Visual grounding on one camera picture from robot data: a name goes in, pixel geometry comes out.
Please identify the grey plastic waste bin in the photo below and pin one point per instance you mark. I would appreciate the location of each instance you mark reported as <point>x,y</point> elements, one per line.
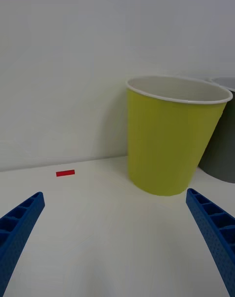
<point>221,150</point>

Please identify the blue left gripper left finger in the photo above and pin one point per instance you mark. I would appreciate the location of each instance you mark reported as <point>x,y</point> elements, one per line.
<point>17,235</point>

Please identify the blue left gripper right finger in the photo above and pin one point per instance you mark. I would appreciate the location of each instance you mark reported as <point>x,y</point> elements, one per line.
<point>218,233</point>

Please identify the yellow-green plastic waste bin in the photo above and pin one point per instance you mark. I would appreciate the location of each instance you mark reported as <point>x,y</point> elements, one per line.
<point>169,142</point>

